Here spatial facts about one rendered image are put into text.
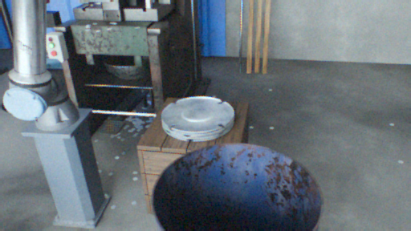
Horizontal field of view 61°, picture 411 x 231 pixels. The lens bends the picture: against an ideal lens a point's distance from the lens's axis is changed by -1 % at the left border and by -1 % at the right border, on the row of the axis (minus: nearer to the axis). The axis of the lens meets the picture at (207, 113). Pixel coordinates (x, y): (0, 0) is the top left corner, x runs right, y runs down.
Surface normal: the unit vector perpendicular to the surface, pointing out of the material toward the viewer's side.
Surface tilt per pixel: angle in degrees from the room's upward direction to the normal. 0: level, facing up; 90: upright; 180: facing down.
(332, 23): 90
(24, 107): 97
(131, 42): 90
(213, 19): 90
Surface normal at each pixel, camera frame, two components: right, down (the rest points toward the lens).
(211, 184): 0.34, 0.42
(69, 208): -0.13, 0.49
